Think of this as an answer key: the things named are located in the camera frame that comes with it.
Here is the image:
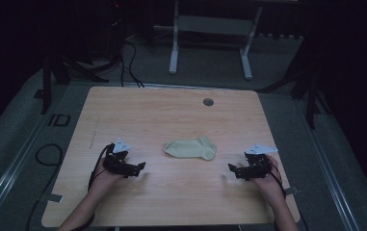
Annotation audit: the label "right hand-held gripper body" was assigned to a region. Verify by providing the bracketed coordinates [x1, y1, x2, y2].
[241, 143, 279, 181]

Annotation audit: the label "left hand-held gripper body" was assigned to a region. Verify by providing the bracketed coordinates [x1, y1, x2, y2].
[102, 138, 132, 176]

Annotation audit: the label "pale cream sock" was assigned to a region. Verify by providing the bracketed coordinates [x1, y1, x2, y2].
[163, 136, 218, 162]

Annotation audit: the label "person's right hand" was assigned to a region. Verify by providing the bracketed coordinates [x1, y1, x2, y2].
[252, 154, 285, 199]

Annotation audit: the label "person's left hand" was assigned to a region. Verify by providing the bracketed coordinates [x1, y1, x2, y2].
[88, 157, 124, 197]

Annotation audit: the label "grey tape piece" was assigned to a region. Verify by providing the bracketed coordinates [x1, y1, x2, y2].
[284, 186, 301, 196]
[46, 193, 65, 204]

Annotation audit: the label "black metal stand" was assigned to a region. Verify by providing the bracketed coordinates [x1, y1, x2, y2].
[33, 44, 111, 116]
[257, 30, 332, 130]

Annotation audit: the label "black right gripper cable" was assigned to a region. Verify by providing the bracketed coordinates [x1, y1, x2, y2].
[261, 162, 287, 197]

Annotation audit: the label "grey metal floor rail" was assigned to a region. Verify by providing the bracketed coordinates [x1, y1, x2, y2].
[295, 95, 362, 231]
[0, 118, 49, 225]

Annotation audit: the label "black floor cable loop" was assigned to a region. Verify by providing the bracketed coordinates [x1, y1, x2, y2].
[25, 142, 65, 231]

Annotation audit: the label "black hanging cables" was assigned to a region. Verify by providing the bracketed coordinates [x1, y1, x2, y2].
[118, 38, 145, 89]

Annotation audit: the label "white metal desk frame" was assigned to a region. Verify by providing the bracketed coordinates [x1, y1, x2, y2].
[153, 0, 264, 81]

